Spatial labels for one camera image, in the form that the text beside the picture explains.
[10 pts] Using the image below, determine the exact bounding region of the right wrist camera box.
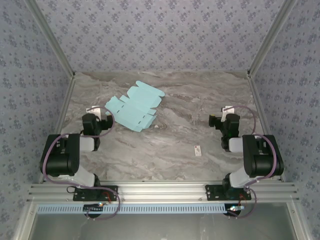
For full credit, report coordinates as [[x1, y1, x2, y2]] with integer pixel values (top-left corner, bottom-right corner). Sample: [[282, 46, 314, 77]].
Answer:
[[221, 106, 236, 122]]

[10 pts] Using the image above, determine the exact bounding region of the aluminium table side rail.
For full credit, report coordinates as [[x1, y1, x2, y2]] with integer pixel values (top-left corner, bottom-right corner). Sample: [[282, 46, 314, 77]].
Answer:
[[37, 74, 77, 185], [247, 74, 286, 183]]

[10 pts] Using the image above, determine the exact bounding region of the slotted pale blue cable duct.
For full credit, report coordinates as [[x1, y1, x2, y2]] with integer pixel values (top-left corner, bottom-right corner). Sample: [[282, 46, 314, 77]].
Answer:
[[36, 203, 226, 215]]

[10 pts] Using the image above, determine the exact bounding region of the aluminium frame post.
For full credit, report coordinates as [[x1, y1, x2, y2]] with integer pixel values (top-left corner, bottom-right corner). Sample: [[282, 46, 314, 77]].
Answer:
[[24, 0, 76, 79], [246, 0, 300, 79]]

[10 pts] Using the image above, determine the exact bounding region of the wide aluminium frame rail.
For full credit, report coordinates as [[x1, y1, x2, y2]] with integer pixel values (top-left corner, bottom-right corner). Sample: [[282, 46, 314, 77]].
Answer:
[[26, 181, 300, 203]]

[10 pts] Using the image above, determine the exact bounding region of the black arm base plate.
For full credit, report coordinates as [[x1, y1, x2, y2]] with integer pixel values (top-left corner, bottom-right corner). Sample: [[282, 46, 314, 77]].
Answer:
[[205, 184, 252, 202], [73, 185, 119, 202]]

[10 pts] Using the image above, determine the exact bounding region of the light blue paper box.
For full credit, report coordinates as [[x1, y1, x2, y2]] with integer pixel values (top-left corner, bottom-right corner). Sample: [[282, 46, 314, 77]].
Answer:
[[104, 80, 166, 133]]

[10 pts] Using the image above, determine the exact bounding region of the small circuit board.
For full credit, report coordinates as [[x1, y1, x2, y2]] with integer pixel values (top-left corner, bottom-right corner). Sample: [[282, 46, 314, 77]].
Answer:
[[83, 203, 105, 212], [226, 204, 245, 213]]

